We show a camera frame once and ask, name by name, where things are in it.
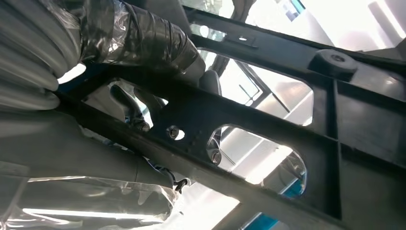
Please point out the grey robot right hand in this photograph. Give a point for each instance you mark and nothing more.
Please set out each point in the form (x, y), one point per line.
(63, 152)

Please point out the blue metal shelf rack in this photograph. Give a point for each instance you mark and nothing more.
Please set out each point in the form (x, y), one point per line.
(261, 222)

